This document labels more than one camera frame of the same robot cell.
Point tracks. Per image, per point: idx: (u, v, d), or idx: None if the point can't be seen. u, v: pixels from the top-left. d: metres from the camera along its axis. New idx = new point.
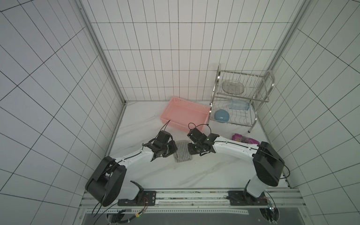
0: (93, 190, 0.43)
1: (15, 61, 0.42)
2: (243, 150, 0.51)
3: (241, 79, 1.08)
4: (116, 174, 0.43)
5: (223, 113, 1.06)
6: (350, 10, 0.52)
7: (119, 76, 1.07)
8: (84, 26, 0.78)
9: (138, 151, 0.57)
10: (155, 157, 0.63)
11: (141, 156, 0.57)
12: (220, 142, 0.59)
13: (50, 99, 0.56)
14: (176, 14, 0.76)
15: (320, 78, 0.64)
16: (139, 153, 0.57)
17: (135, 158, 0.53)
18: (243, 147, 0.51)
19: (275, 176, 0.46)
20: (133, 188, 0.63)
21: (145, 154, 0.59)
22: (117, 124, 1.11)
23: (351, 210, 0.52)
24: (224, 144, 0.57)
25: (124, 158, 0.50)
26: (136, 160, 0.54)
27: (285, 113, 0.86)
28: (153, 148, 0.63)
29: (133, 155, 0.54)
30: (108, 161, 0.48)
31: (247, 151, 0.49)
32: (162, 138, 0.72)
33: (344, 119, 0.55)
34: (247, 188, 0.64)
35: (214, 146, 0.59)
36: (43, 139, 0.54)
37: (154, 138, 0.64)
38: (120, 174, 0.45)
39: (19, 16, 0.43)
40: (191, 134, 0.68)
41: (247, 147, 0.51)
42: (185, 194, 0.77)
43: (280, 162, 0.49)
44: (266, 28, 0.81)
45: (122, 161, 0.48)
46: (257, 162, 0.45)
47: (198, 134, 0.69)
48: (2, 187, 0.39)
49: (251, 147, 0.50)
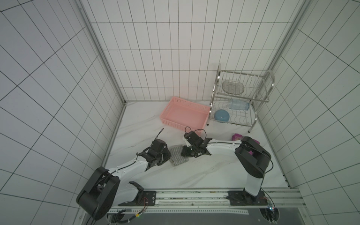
0: (85, 204, 0.41)
1: (16, 62, 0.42)
2: (228, 147, 0.55)
3: (241, 79, 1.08)
4: (108, 185, 0.42)
5: (223, 113, 1.06)
6: (350, 10, 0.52)
7: (119, 76, 1.07)
8: (84, 26, 0.78)
9: (132, 161, 0.57)
10: (150, 167, 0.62)
11: (135, 166, 0.57)
12: (212, 143, 0.64)
13: (50, 99, 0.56)
14: (176, 14, 0.76)
15: (320, 78, 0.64)
16: (133, 163, 0.56)
17: (129, 168, 0.53)
18: (230, 145, 0.55)
19: (259, 167, 0.49)
20: (131, 190, 0.62)
21: (139, 163, 0.59)
22: (117, 124, 1.11)
23: (351, 210, 0.53)
24: (215, 145, 0.62)
25: (118, 168, 0.49)
26: (130, 169, 0.54)
27: (285, 113, 0.86)
28: (147, 159, 0.63)
29: (128, 164, 0.54)
30: (101, 172, 0.47)
31: (233, 146, 0.53)
32: (157, 148, 0.72)
33: (344, 119, 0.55)
34: (245, 187, 0.64)
35: (208, 148, 0.64)
36: (43, 139, 0.54)
37: (148, 146, 0.71)
38: (114, 184, 0.44)
39: (18, 16, 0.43)
40: (189, 138, 0.73)
41: (232, 144, 0.55)
42: (185, 194, 0.77)
43: (264, 154, 0.52)
44: (266, 28, 0.81)
45: (116, 171, 0.47)
46: (240, 156, 0.49)
47: (196, 138, 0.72)
48: (2, 187, 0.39)
49: (235, 143, 0.54)
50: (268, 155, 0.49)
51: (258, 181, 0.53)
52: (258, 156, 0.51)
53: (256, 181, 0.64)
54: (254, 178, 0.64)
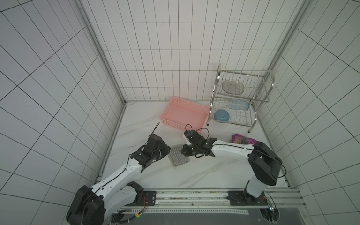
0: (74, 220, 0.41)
1: (16, 62, 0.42)
2: (239, 151, 0.52)
3: (241, 79, 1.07)
4: (92, 207, 0.39)
5: (223, 113, 1.06)
6: (350, 10, 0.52)
7: (119, 76, 1.07)
8: (84, 26, 0.78)
9: (122, 168, 0.52)
10: (145, 167, 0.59)
11: (126, 174, 0.52)
12: (218, 146, 0.60)
13: (50, 99, 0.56)
14: (176, 14, 0.76)
15: (320, 78, 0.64)
16: (123, 171, 0.51)
17: (117, 179, 0.49)
18: (241, 148, 0.52)
19: (272, 175, 0.46)
20: (129, 195, 0.62)
21: (131, 169, 0.54)
22: (117, 124, 1.11)
23: (351, 210, 0.53)
24: (222, 147, 0.58)
25: (102, 184, 0.45)
26: (117, 182, 0.49)
27: (285, 113, 0.86)
28: (141, 161, 0.58)
29: (114, 176, 0.49)
30: (86, 192, 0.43)
31: (243, 152, 0.50)
32: (152, 146, 0.66)
33: (344, 119, 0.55)
34: (247, 188, 0.63)
35: (213, 150, 0.60)
36: (43, 139, 0.54)
37: (144, 145, 0.65)
38: (98, 206, 0.41)
39: (18, 16, 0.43)
40: (191, 138, 0.68)
41: (243, 148, 0.52)
42: (185, 194, 0.77)
43: (276, 161, 0.49)
44: (266, 28, 0.81)
45: (100, 189, 0.44)
46: (253, 163, 0.46)
47: (198, 137, 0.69)
48: (2, 187, 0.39)
49: (246, 148, 0.51)
50: (281, 162, 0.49)
51: (259, 182, 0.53)
52: (269, 162, 0.49)
53: (257, 181, 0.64)
54: (255, 178, 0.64)
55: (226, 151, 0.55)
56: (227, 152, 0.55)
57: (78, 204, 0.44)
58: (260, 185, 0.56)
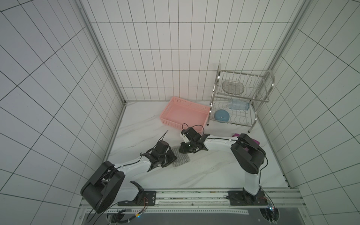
0: (90, 194, 0.42)
1: (16, 62, 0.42)
2: (224, 143, 0.57)
3: (241, 79, 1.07)
4: (114, 180, 0.43)
5: (223, 113, 1.06)
6: (350, 10, 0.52)
7: (119, 76, 1.07)
8: (84, 26, 0.78)
9: (137, 160, 0.58)
10: (153, 168, 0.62)
11: (140, 164, 0.58)
12: (208, 139, 0.66)
13: (50, 99, 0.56)
14: (176, 14, 0.76)
15: (320, 78, 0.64)
16: (138, 162, 0.57)
17: (134, 165, 0.55)
18: (226, 141, 0.57)
19: (253, 164, 0.50)
20: (131, 190, 0.62)
21: (144, 162, 0.60)
22: (117, 124, 1.11)
23: (351, 210, 0.53)
24: (212, 140, 0.64)
25: (123, 164, 0.51)
26: (134, 167, 0.55)
27: (285, 113, 0.86)
28: (151, 160, 0.64)
29: (132, 162, 0.55)
30: (108, 167, 0.48)
31: (228, 142, 0.56)
32: (160, 150, 0.72)
33: (344, 119, 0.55)
34: (245, 186, 0.64)
35: (205, 144, 0.66)
36: (43, 139, 0.53)
37: (152, 148, 0.72)
38: (120, 178, 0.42)
39: (18, 16, 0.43)
40: (187, 133, 0.75)
41: (228, 139, 0.57)
42: (185, 194, 0.77)
43: (259, 151, 0.53)
44: (266, 28, 0.81)
45: (121, 167, 0.49)
46: (235, 152, 0.51)
47: (193, 133, 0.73)
48: (2, 187, 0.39)
49: (231, 139, 0.56)
50: (264, 152, 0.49)
51: (256, 179, 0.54)
52: (253, 152, 0.53)
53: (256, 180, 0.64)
54: (254, 178, 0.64)
55: (215, 143, 0.60)
56: (217, 144, 0.60)
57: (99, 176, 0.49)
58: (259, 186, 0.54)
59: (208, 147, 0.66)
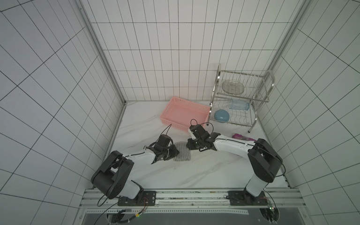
0: (100, 182, 0.44)
1: (15, 61, 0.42)
2: (240, 147, 0.52)
3: (241, 79, 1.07)
4: (123, 167, 0.45)
5: (223, 113, 1.06)
6: (350, 10, 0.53)
7: (119, 76, 1.07)
8: (84, 26, 0.78)
9: (142, 150, 0.61)
10: (156, 160, 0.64)
11: (145, 155, 0.60)
12: (220, 139, 0.62)
13: (50, 99, 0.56)
14: (176, 14, 0.76)
15: (320, 78, 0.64)
16: (144, 153, 0.59)
17: (140, 155, 0.56)
18: (241, 144, 0.53)
19: (270, 172, 0.47)
20: (134, 189, 0.64)
21: (149, 154, 0.63)
22: (117, 124, 1.11)
23: (351, 210, 0.53)
24: (224, 141, 0.59)
25: (130, 153, 0.53)
26: (140, 157, 0.57)
27: (285, 113, 0.86)
28: (155, 152, 0.67)
29: (138, 153, 0.57)
30: (116, 155, 0.50)
31: (243, 147, 0.52)
32: (163, 142, 0.75)
33: (344, 119, 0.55)
34: (248, 187, 0.63)
35: (215, 144, 0.62)
36: (43, 139, 0.53)
37: (155, 141, 0.74)
38: (130, 165, 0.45)
39: (18, 16, 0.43)
40: (195, 131, 0.71)
41: (243, 144, 0.53)
42: (185, 193, 0.77)
43: (276, 160, 0.50)
44: (266, 28, 0.81)
45: (128, 156, 0.50)
46: (252, 158, 0.47)
47: (202, 131, 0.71)
48: (2, 187, 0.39)
49: (247, 144, 0.52)
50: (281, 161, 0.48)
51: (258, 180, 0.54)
52: (269, 159, 0.49)
53: (256, 180, 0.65)
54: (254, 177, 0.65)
55: (228, 145, 0.57)
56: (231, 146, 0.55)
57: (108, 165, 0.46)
58: (260, 186, 0.57)
59: (218, 149, 0.62)
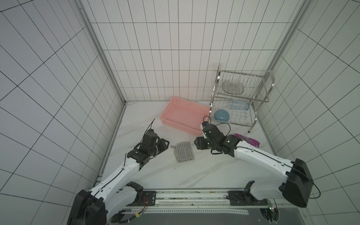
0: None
1: (16, 62, 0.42)
2: (273, 165, 0.45)
3: (241, 79, 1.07)
4: (91, 211, 0.39)
5: (223, 113, 1.06)
6: (350, 10, 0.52)
7: (119, 76, 1.07)
8: (84, 26, 0.78)
9: (120, 168, 0.51)
10: (143, 164, 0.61)
11: (123, 173, 0.52)
12: (245, 149, 0.53)
13: (50, 99, 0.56)
14: (176, 14, 0.76)
15: (320, 78, 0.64)
16: (122, 171, 0.51)
17: (116, 180, 0.48)
18: (275, 161, 0.46)
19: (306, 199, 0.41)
20: (130, 195, 0.62)
21: (128, 168, 0.53)
22: (117, 124, 1.11)
23: (351, 210, 0.53)
24: (250, 152, 0.51)
25: (101, 186, 0.44)
26: (116, 183, 0.48)
27: (285, 113, 0.86)
28: (138, 158, 0.57)
29: (110, 178, 0.47)
30: (84, 196, 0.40)
31: (279, 167, 0.44)
32: (148, 143, 0.65)
33: (344, 119, 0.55)
34: (253, 190, 0.62)
35: (238, 152, 0.53)
36: (43, 139, 0.54)
37: (140, 143, 0.65)
38: (98, 209, 0.40)
39: (18, 16, 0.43)
40: (211, 131, 0.61)
41: (279, 162, 0.45)
42: (185, 194, 0.77)
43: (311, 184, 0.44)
44: (266, 28, 0.81)
45: (99, 191, 0.43)
46: (291, 183, 0.40)
47: (217, 133, 0.62)
48: (2, 187, 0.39)
49: (284, 164, 0.45)
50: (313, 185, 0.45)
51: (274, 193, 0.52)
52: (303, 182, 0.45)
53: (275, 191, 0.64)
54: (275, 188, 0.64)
55: (260, 159, 0.48)
56: (260, 161, 0.48)
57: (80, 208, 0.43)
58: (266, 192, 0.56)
59: (238, 156, 0.54)
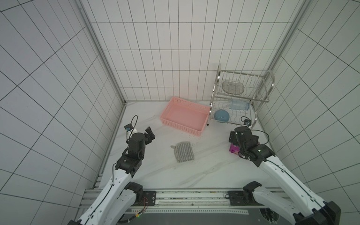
0: None
1: (16, 62, 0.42)
2: (301, 195, 0.42)
3: (241, 79, 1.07)
4: None
5: (223, 113, 1.06)
6: (350, 10, 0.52)
7: (119, 76, 1.07)
8: (84, 26, 0.78)
9: (109, 185, 0.48)
10: (135, 171, 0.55)
11: (114, 190, 0.49)
12: (274, 166, 0.49)
13: (50, 99, 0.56)
14: (176, 14, 0.76)
15: (320, 78, 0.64)
16: (110, 189, 0.47)
17: (106, 200, 0.45)
18: (304, 192, 0.43)
19: None
20: (128, 200, 0.62)
21: (118, 183, 0.50)
22: (117, 124, 1.11)
23: (351, 210, 0.53)
24: (279, 171, 0.48)
25: (91, 211, 0.42)
26: (107, 203, 0.46)
27: (285, 113, 0.86)
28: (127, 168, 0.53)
29: (101, 199, 0.45)
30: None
31: (307, 199, 0.41)
32: (136, 147, 0.59)
33: (344, 119, 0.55)
34: (256, 192, 0.62)
35: (266, 164, 0.50)
36: (43, 139, 0.53)
37: (127, 148, 0.59)
38: None
39: (18, 16, 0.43)
40: (243, 133, 0.58)
41: (309, 195, 0.42)
42: (185, 193, 0.77)
43: None
44: (266, 28, 0.81)
45: (89, 218, 0.41)
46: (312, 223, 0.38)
47: (250, 138, 0.59)
48: (2, 187, 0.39)
49: (315, 199, 0.41)
50: None
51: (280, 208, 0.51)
52: None
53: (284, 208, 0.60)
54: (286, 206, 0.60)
55: (286, 182, 0.45)
56: (285, 184, 0.45)
57: None
58: (272, 204, 0.54)
59: (263, 168, 0.52)
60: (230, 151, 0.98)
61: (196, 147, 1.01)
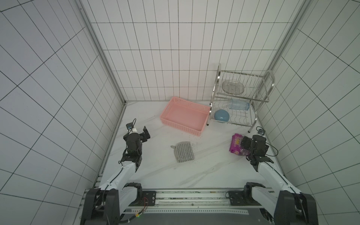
0: None
1: (15, 61, 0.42)
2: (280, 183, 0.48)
3: (241, 79, 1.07)
4: (109, 198, 0.41)
5: (224, 113, 1.05)
6: (350, 10, 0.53)
7: (119, 76, 1.07)
8: (84, 26, 0.78)
9: (120, 168, 0.54)
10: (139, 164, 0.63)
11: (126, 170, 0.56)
12: (267, 166, 0.58)
13: (50, 99, 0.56)
14: (176, 14, 0.76)
15: (320, 78, 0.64)
16: (122, 170, 0.54)
17: (121, 175, 0.52)
18: (283, 181, 0.49)
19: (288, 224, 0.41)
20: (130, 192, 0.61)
21: (128, 166, 0.58)
22: (117, 124, 1.11)
23: (351, 210, 0.53)
24: (268, 169, 0.55)
25: (109, 182, 0.47)
26: (122, 177, 0.53)
27: (285, 113, 0.86)
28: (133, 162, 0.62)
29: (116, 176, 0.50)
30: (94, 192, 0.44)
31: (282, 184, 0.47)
32: (134, 146, 0.66)
33: (344, 119, 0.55)
34: (255, 189, 0.62)
35: (261, 165, 0.58)
36: (43, 139, 0.54)
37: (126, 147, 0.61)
38: (115, 195, 0.44)
39: (18, 16, 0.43)
40: (257, 141, 0.66)
41: (286, 183, 0.48)
42: (185, 194, 0.77)
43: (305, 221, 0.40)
44: (266, 28, 0.81)
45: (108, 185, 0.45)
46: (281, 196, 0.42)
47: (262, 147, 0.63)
48: (2, 187, 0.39)
49: (289, 185, 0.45)
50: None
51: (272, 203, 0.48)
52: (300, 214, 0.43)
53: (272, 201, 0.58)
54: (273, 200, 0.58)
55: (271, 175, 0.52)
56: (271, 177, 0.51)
57: (91, 207, 0.44)
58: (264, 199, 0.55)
59: (259, 170, 0.59)
60: (230, 151, 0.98)
61: (196, 147, 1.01)
